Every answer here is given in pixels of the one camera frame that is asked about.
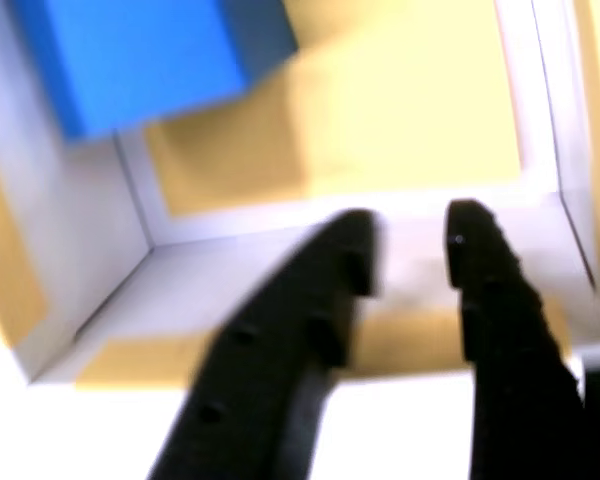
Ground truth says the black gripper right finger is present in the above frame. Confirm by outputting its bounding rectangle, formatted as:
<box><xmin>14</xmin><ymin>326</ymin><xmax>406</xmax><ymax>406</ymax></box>
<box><xmin>444</xmin><ymin>198</ymin><xmax>589</xmax><ymax>480</ymax></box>

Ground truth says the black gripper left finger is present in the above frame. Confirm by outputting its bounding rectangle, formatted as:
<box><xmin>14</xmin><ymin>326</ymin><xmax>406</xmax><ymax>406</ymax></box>
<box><xmin>147</xmin><ymin>208</ymin><xmax>382</xmax><ymax>480</ymax></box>

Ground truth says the blue block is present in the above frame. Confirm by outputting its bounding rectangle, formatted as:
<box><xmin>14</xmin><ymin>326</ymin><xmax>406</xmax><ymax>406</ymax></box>
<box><xmin>17</xmin><ymin>0</ymin><xmax>301</xmax><ymax>142</ymax></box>

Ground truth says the yellow cardboard box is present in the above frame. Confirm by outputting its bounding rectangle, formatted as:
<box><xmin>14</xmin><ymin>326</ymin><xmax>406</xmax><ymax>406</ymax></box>
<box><xmin>0</xmin><ymin>0</ymin><xmax>600</xmax><ymax>392</ymax></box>

